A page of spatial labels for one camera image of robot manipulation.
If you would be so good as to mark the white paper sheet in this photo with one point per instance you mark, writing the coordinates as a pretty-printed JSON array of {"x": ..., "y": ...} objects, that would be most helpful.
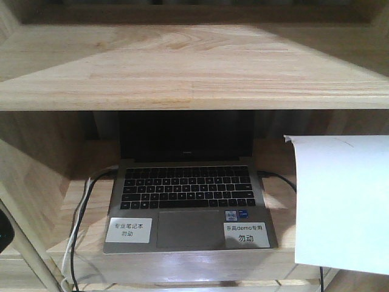
[{"x": 342, "y": 202}]

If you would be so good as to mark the black stapler with orange button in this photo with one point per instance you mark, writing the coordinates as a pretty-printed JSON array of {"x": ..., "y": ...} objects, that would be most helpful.
[{"x": 7, "y": 233}]

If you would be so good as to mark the silver laptop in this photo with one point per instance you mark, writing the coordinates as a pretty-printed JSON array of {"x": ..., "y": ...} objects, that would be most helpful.
[{"x": 191, "y": 172}]

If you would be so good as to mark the white label right on laptop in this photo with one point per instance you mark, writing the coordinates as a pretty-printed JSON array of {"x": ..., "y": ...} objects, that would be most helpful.
[{"x": 246, "y": 235}]

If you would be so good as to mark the white label on laptop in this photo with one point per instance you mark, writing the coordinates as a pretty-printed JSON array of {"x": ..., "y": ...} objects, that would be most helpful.
[
  {"x": 129, "y": 230},
  {"x": 246, "y": 235}
]

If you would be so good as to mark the white label left on laptop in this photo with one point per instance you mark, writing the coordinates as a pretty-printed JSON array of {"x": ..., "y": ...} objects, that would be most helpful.
[{"x": 129, "y": 230}]

